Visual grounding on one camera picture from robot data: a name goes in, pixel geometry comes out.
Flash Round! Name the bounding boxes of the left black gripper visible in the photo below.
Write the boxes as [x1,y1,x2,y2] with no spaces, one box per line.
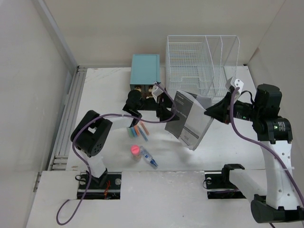
[136,89,180,122]

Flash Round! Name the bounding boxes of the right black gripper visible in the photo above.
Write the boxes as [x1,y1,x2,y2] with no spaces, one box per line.
[204,91,262,124]

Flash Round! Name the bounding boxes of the grey setup guide booklet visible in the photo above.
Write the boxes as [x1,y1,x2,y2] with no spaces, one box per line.
[165,90,213,151]

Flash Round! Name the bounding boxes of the clear glue pen blue cap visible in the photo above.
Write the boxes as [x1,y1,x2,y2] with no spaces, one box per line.
[139,146,158,168]

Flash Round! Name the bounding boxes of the pink cap bottle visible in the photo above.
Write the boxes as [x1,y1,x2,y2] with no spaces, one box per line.
[130,145,142,162]

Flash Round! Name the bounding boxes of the teal mini drawer chest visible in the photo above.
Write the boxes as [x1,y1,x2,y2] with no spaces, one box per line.
[130,54,160,98]

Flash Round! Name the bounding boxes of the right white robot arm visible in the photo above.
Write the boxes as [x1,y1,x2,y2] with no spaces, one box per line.
[205,83,304,225]

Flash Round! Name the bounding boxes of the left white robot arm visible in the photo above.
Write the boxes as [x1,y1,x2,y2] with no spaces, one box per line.
[70,89,179,189]

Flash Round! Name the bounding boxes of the light orange marker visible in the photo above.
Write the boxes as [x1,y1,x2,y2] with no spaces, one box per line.
[140,122,150,136]

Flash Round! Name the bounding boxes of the orange chalk stick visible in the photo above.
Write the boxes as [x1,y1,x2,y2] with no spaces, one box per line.
[134,125,140,137]

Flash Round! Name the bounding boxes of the blue chalk stick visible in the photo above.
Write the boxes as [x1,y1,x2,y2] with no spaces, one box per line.
[131,127,137,137]

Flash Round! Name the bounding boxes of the green chalk stick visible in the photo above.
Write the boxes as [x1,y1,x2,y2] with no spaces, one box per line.
[127,128,134,138]

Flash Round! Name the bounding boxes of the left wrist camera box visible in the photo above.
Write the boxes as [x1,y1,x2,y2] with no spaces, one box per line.
[152,82,164,103]

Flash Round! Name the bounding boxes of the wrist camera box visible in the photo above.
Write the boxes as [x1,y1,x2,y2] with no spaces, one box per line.
[225,76,244,95]
[152,82,164,103]

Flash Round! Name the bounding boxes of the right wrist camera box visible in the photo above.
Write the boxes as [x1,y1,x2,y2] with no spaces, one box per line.
[225,76,244,95]

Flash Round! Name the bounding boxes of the white wire desk organizer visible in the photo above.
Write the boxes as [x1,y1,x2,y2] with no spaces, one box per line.
[165,35,240,103]

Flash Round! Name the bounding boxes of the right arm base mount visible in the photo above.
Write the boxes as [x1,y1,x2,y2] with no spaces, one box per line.
[203,172,244,200]

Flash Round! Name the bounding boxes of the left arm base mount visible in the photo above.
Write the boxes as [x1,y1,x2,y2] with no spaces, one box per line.
[75,171,122,200]

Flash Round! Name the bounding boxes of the aluminium frame rail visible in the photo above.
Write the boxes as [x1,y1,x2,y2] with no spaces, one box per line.
[46,66,86,171]

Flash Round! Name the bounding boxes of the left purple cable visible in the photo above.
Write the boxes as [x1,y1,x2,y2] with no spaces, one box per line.
[56,82,178,226]

